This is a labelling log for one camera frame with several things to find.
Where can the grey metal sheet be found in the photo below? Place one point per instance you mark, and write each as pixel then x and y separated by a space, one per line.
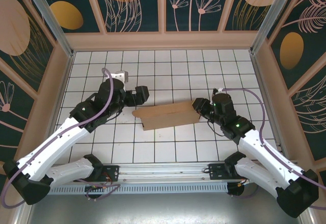
pixel 163 208

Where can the brown cardboard box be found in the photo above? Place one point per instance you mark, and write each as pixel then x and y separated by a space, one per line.
pixel 168 115

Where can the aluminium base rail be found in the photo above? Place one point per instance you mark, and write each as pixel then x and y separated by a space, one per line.
pixel 163 169

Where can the aluminium corner post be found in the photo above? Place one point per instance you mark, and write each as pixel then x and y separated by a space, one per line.
pixel 270 17
pixel 51 20

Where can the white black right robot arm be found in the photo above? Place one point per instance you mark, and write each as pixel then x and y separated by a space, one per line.
pixel 262 152

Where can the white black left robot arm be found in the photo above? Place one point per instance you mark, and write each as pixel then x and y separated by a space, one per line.
pixel 61 137

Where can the aluminium side rail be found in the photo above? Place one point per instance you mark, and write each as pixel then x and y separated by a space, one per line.
pixel 265 94

